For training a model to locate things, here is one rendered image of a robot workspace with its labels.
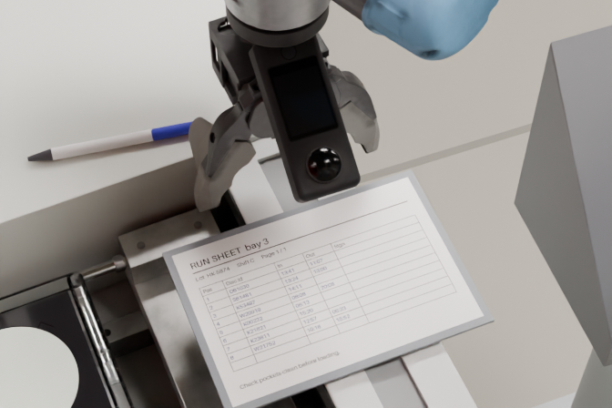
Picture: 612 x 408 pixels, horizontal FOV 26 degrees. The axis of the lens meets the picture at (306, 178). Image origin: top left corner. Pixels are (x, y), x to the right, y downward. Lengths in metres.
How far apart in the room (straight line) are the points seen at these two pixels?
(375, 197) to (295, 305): 0.12
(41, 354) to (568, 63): 0.47
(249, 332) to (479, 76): 1.47
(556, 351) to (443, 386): 1.14
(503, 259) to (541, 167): 1.04
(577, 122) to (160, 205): 0.35
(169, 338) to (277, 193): 0.15
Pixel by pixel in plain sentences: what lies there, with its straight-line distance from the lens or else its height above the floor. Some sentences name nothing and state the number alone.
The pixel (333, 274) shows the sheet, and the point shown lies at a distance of 1.01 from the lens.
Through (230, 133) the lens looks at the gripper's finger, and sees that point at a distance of 0.96.
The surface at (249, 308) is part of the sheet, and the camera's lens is 0.99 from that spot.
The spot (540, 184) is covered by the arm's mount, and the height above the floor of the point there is 0.89.
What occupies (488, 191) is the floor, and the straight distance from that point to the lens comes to 2.25.
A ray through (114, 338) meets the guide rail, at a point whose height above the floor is 0.85.
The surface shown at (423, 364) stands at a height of 0.96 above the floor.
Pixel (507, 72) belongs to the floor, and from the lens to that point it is 2.41.
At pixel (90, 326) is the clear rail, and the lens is 1.07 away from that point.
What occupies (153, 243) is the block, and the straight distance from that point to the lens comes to 1.10.
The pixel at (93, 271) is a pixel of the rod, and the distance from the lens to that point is 1.10.
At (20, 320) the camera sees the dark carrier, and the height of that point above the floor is 0.90.
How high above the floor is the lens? 1.83
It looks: 55 degrees down
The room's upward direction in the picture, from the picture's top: straight up
